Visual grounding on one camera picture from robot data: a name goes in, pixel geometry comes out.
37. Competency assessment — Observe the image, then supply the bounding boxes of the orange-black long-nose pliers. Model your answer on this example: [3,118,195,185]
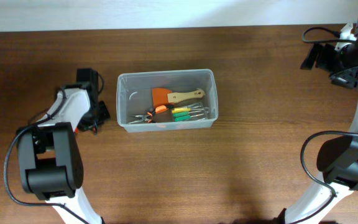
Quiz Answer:
[129,104,174,124]

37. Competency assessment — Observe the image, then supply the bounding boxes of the orange scraper with wooden handle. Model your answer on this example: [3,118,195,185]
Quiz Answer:
[152,88,205,107]

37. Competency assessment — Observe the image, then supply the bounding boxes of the clear case of screwdrivers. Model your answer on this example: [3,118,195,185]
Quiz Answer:
[172,102,209,122]

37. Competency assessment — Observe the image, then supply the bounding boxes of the small red-handled cutting pliers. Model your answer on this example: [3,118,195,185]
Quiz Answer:
[74,123,98,135]

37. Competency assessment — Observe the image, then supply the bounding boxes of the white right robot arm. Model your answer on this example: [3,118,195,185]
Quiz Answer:
[273,19,358,223]

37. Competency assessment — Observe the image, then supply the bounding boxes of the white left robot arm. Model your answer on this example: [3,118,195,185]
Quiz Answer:
[11,68,110,223]

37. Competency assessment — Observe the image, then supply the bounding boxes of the clear plastic container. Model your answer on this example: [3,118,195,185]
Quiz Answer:
[116,69,218,133]

